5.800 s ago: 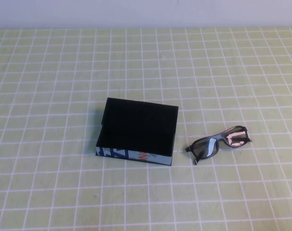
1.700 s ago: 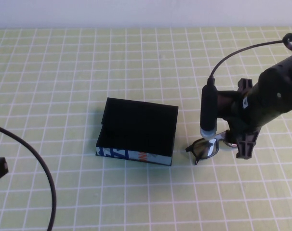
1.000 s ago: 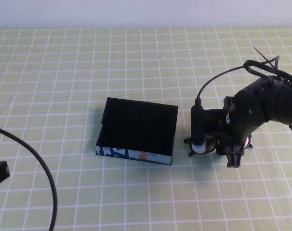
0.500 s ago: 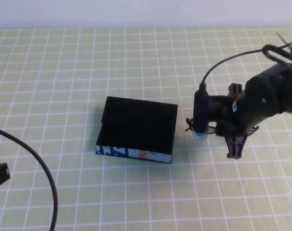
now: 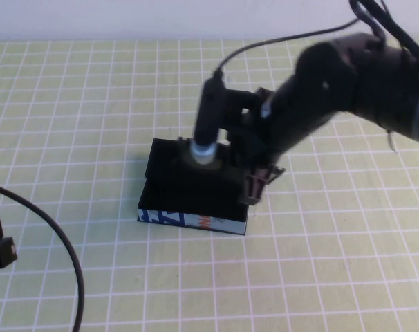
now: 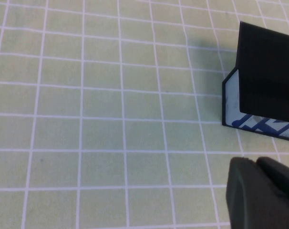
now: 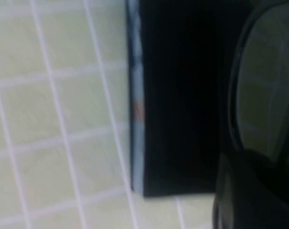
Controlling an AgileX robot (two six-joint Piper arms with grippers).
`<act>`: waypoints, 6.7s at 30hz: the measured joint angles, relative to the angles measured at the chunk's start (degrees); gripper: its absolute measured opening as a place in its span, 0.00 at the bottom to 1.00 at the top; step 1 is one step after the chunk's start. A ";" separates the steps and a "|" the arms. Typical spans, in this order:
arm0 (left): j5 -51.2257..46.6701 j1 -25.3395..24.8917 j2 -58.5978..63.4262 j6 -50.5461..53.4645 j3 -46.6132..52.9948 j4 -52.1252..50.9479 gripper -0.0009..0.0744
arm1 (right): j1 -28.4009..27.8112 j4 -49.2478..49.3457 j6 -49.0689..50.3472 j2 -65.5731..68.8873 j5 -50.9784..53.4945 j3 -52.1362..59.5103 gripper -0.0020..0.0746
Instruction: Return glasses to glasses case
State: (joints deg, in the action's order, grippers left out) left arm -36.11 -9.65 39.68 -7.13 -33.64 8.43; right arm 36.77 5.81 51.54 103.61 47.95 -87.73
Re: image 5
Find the black printed glasses case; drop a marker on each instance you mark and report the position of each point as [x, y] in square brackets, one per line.
[182, 197]

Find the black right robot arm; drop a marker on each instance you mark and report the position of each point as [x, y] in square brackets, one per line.
[334, 86]

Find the green checked tablecloth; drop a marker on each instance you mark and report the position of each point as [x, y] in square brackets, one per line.
[92, 103]

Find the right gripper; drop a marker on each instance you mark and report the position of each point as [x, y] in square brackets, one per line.
[251, 148]

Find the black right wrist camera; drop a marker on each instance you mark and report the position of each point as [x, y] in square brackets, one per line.
[209, 114]

